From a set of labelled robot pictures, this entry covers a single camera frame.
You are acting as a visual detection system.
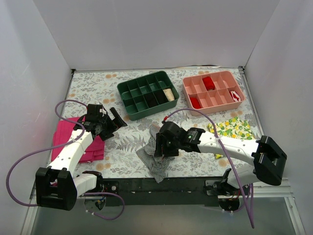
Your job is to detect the red rolled cloth lower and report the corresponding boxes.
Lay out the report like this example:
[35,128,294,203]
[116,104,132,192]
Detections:
[190,97,201,109]

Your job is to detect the red white rolled cloth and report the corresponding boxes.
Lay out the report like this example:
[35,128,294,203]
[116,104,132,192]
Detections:
[229,91,242,102]

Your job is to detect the pink folded cloth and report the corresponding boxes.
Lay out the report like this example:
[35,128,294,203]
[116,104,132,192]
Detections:
[52,120,105,163]

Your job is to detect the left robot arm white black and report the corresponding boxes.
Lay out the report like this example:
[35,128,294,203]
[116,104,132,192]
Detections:
[35,104,127,211]

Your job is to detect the lemon print folded cloth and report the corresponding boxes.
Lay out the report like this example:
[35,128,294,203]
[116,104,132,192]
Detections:
[206,116,261,160]

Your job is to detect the pink divided organizer tray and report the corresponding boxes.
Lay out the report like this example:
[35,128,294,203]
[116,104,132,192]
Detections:
[182,71,246,116]

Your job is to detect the green divided organizer tray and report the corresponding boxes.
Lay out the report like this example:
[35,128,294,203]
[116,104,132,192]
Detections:
[117,70,179,121]

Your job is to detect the beige rolled sock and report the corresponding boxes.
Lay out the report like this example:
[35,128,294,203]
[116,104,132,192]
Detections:
[163,88,175,101]

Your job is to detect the grey striped boxer underwear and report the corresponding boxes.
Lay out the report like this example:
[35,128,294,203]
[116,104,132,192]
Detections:
[136,124,175,183]

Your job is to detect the red rolled cloth upper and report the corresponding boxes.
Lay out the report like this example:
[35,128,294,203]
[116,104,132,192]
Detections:
[202,76,215,91]

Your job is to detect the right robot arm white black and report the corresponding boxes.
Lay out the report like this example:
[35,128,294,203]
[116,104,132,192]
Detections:
[154,121,287,195]

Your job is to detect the black metal base rail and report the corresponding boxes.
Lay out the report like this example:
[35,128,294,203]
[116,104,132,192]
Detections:
[75,175,245,209]

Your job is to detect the black rolled cloth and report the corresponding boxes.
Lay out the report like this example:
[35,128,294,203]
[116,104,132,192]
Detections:
[143,93,158,108]
[154,90,168,105]

